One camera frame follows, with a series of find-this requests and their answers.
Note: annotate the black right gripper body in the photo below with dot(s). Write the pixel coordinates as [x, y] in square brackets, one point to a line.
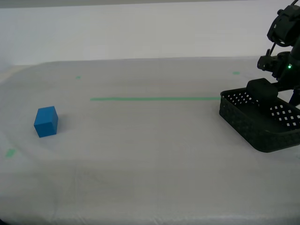
[261, 90]

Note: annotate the white table cloth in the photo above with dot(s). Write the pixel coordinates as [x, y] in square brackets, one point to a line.
[150, 164]

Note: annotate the blue rectangular block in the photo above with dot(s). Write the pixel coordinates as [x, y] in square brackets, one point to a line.
[45, 123]

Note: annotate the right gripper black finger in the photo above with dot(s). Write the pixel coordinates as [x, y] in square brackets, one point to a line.
[292, 96]

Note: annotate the long green tape strip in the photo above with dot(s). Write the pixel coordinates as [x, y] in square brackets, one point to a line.
[152, 99]

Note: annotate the black perforated plastic basket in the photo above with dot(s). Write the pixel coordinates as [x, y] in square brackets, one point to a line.
[243, 126]

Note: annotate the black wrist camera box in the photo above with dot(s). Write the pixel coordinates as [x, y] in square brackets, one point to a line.
[264, 62]

